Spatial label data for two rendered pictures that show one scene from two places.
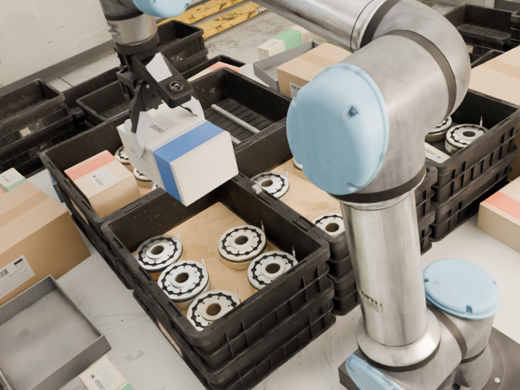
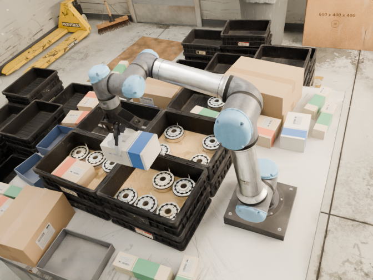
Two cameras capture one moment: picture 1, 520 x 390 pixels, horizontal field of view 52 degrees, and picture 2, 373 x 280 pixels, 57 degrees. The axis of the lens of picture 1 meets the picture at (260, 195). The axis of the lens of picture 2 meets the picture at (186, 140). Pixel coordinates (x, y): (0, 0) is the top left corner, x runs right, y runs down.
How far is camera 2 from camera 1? 0.58 m
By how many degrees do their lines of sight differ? 19
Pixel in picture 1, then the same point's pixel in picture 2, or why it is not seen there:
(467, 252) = not seen: hidden behind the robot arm
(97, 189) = (78, 177)
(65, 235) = (64, 205)
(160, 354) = (141, 242)
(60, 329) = (82, 251)
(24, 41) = not seen: outside the picture
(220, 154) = (155, 144)
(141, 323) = (123, 233)
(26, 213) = (40, 201)
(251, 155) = not seen: hidden behind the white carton
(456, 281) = (262, 166)
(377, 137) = (250, 129)
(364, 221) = (243, 155)
